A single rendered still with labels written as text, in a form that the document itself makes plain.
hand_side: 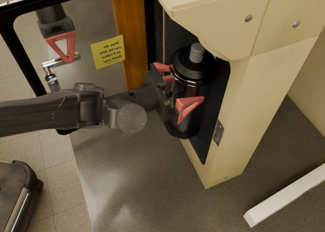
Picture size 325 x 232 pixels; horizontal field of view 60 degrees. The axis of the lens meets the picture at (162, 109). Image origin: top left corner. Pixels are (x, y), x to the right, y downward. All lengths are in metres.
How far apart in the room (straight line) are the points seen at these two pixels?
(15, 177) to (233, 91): 1.44
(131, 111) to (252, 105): 0.21
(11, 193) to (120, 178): 0.99
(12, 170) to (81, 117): 1.22
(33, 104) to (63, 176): 1.44
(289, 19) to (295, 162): 0.57
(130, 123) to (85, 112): 0.10
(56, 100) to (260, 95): 0.34
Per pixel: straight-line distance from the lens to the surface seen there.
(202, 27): 0.30
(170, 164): 0.80
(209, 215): 0.76
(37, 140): 2.10
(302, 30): 0.42
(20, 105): 0.48
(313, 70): 0.95
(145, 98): 0.58
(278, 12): 0.36
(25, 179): 1.70
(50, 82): 0.65
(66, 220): 1.80
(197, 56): 0.57
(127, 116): 0.50
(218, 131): 0.55
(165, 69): 0.64
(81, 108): 0.55
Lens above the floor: 1.66
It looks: 54 degrees down
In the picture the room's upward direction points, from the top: straight up
